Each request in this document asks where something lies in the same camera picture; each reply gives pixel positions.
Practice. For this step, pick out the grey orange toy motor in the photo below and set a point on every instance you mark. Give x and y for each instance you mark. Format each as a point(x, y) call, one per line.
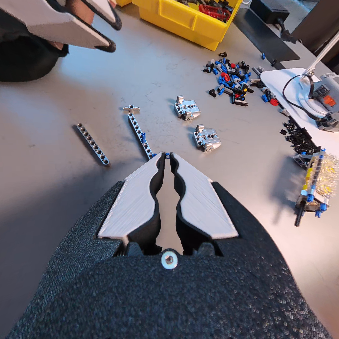
point(329, 123)

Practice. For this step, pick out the black desk mat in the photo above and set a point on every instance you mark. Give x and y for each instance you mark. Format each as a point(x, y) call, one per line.
point(264, 39)

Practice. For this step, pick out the pile of black red beams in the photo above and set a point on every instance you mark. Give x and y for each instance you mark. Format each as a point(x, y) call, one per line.
point(211, 9)

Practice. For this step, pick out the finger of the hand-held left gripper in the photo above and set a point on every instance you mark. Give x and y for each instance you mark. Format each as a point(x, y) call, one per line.
point(106, 10)
point(53, 23)

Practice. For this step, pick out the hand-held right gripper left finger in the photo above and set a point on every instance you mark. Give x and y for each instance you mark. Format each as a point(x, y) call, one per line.
point(129, 209)

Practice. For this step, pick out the silver toy engine block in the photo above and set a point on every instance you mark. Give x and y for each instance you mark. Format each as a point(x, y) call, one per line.
point(188, 108)
point(208, 137)

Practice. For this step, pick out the black power adapter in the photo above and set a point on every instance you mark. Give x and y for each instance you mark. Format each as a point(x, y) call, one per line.
point(270, 10)

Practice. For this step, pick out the long grey toy beam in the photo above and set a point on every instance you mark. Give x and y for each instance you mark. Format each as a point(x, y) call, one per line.
point(136, 127)
point(92, 144)

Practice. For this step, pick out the white wooden book stand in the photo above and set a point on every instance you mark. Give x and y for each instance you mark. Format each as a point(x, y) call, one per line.
point(278, 82)

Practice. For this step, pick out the small silver toy connector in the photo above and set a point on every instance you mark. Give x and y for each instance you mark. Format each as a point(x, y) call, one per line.
point(131, 108)

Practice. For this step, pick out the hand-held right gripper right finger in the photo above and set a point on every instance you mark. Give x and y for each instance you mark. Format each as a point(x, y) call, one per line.
point(206, 209)

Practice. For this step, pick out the pile of black pins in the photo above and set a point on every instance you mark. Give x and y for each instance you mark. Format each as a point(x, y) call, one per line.
point(299, 137)

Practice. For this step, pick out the dark object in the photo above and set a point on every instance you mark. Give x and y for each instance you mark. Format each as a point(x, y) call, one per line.
point(26, 61)

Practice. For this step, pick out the yellow bin with black beams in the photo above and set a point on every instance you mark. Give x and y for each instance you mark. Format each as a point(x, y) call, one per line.
point(180, 21)

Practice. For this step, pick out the yellow bin with grey beams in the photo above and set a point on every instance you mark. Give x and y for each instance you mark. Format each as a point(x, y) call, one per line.
point(123, 2)

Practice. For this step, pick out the pile of mixed toy pins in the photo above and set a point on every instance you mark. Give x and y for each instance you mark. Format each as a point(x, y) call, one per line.
point(233, 79)

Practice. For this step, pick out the grey battery box with motor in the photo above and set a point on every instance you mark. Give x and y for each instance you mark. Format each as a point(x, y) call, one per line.
point(325, 92)

